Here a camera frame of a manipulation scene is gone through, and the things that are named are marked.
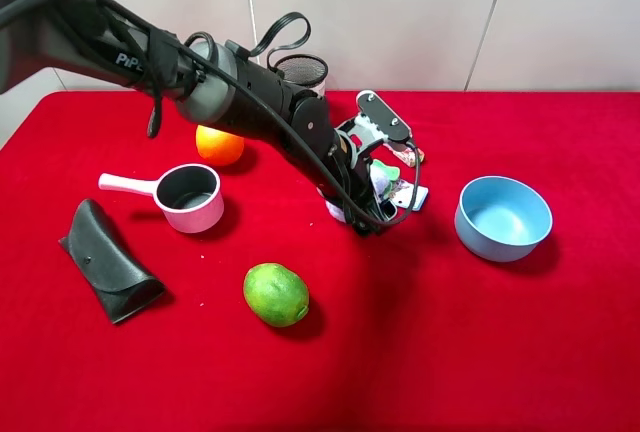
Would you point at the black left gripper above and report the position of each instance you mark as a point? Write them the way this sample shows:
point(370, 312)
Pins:
point(350, 162)

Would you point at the blue plush toy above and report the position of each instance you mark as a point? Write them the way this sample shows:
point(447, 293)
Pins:
point(390, 188)

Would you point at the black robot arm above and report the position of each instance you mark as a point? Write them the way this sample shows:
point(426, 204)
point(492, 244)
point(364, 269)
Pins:
point(211, 85)

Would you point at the red candy stick pack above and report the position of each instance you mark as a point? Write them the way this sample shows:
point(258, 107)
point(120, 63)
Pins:
point(408, 156)

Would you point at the black mesh pen holder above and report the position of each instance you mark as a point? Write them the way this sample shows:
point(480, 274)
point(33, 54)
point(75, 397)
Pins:
point(304, 70)

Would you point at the green lime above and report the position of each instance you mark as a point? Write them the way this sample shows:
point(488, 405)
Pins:
point(277, 295)

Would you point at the orange fruit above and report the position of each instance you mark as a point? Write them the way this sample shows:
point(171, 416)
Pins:
point(217, 147)

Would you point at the light blue bowl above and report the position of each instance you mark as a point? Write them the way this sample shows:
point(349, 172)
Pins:
point(501, 219)

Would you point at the red tablecloth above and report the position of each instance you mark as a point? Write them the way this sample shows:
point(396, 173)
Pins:
point(406, 331)

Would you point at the black leather glasses case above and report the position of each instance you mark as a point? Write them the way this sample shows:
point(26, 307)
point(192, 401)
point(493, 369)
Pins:
point(121, 283)

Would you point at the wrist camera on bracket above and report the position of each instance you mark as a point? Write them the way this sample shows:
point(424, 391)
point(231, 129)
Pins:
point(376, 122)

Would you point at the pink saucepan with handle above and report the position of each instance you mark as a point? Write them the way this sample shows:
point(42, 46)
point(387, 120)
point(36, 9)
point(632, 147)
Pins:
point(189, 195)

